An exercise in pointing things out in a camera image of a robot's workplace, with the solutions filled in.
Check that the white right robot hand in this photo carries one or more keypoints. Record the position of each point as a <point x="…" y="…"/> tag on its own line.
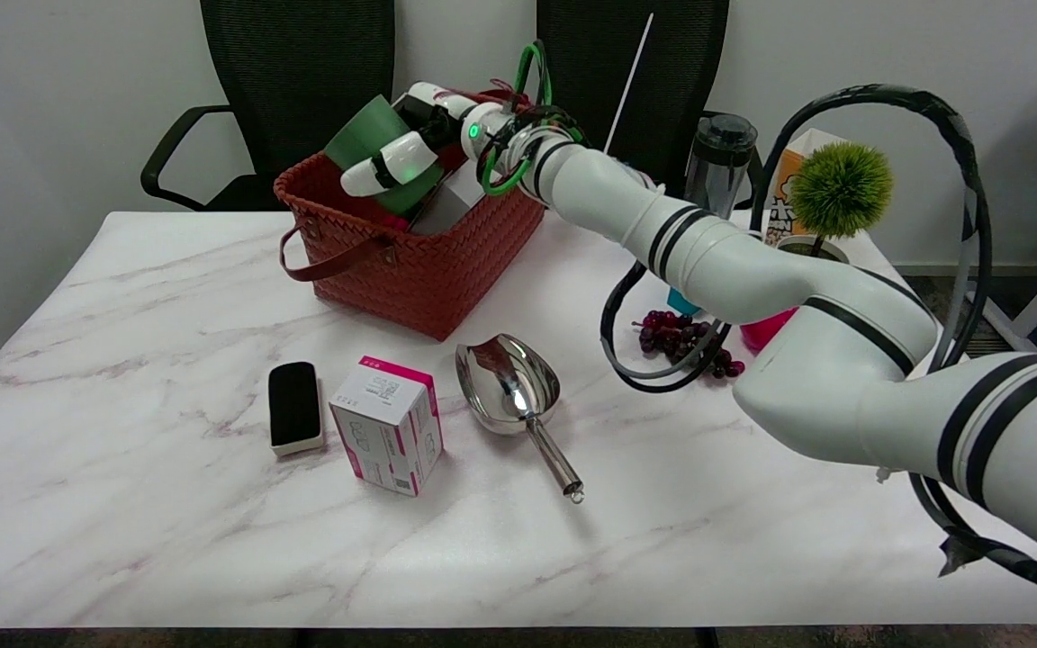
<point x="406" y="160"/>

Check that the green mug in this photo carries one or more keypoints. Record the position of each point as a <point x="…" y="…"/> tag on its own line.
<point x="365" y="130"/>

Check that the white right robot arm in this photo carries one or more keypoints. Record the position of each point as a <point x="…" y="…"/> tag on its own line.
<point x="752" y="261"/>

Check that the red woven basket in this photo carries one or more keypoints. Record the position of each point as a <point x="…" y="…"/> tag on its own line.
<point x="419" y="270"/>

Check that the white grey flat box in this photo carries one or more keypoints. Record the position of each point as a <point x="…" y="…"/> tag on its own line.
<point x="451" y="205"/>

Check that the black mesh office chair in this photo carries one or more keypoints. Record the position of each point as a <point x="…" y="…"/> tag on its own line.
<point x="302" y="63"/>
<point x="631" y="63"/>

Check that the metal scoop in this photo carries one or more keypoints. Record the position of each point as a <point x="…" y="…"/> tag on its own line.
<point x="509" y="382"/>

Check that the pink and white carton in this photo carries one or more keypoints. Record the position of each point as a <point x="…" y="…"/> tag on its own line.
<point x="383" y="423"/>

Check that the black whiteboard eraser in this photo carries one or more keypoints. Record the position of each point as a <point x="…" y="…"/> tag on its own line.
<point x="293" y="405"/>

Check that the teal cube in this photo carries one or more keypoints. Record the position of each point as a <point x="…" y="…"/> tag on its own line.
<point x="680" y="302"/>

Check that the grey water bottle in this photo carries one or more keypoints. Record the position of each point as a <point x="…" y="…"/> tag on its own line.
<point x="716" y="171"/>

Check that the purple grape bunch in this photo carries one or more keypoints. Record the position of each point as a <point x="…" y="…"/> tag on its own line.
<point x="671" y="337"/>

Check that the orange and white carton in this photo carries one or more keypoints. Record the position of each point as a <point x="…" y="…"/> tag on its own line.
<point x="784" y="193"/>

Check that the pink plastic cup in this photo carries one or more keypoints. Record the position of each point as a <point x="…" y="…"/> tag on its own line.
<point x="763" y="331"/>

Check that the green ball potted plant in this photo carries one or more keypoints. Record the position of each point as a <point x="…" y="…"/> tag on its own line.
<point x="841" y="184"/>

